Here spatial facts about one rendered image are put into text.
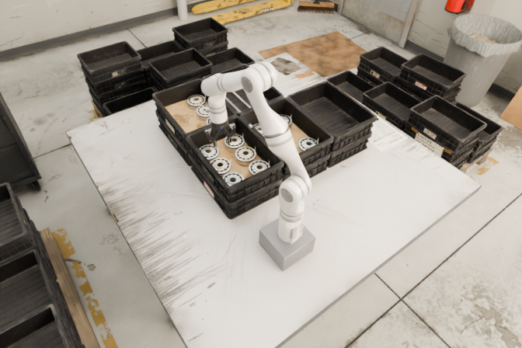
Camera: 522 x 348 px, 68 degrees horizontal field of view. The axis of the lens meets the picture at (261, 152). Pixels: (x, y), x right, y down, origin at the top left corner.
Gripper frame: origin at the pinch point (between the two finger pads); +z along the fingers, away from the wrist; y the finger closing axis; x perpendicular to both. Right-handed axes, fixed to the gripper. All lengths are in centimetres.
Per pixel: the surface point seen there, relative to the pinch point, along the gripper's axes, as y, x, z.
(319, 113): 60, 24, 18
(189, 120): -10.7, 36.6, 12.8
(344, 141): 61, -4, 16
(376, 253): 51, -58, 31
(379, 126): 97, 17, 33
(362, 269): 42, -63, 31
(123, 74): -47, 148, 43
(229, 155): 3.3, 4.8, 14.2
